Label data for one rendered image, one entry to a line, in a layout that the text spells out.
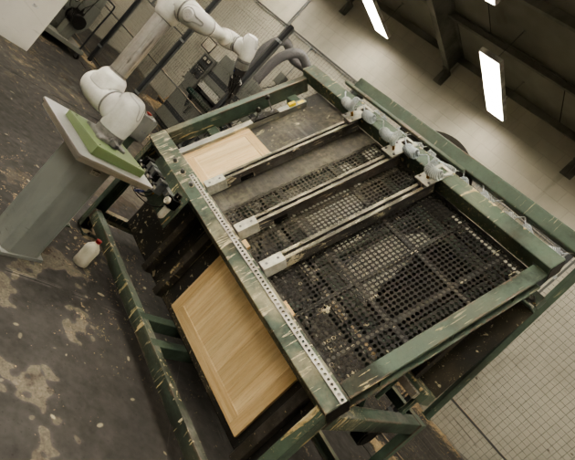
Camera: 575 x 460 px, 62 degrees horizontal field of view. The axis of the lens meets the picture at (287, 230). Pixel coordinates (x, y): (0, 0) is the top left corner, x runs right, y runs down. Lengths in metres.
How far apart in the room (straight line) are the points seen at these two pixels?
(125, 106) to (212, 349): 1.35
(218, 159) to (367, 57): 6.43
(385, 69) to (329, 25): 1.64
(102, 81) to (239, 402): 1.77
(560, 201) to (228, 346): 5.93
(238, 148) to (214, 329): 1.18
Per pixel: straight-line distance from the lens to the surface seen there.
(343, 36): 9.65
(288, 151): 2.96
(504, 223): 2.59
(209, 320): 2.75
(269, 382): 2.44
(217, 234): 2.58
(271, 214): 2.58
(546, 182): 7.76
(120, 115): 2.61
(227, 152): 3.12
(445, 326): 2.22
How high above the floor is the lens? 1.49
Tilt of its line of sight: 9 degrees down
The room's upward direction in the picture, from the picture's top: 45 degrees clockwise
